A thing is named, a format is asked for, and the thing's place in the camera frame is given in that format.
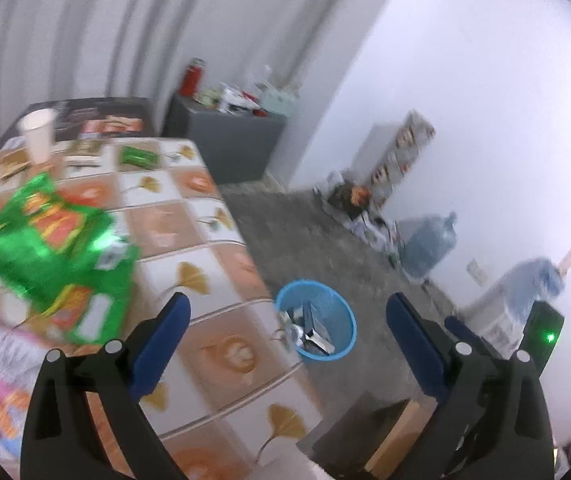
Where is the green snack bag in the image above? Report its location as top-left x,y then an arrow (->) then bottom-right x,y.
0,174 -> 138,344

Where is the white paper cup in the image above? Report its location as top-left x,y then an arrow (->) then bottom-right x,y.
17,108 -> 58,165

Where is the light blue medicine box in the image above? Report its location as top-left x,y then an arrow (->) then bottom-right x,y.
302,302 -> 335,356

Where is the water dispenser with jug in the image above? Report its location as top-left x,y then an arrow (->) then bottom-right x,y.
458,249 -> 571,359

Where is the large blue water jug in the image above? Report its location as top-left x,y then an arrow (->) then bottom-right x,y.
398,211 -> 458,282

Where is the blue plastic waste basket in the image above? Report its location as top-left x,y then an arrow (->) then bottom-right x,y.
276,280 -> 358,362

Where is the patterned tall box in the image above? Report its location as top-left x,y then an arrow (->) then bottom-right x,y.
368,110 -> 436,209

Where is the grey cabinet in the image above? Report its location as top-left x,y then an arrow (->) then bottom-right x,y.
160,94 -> 287,184

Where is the mint green calendar box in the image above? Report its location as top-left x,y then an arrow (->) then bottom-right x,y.
259,86 -> 299,117

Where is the red thermos bottle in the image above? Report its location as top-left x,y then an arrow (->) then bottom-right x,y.
178,58 -> 205,98

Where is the grey curtain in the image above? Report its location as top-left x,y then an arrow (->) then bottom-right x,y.
0,0 -> 367,151

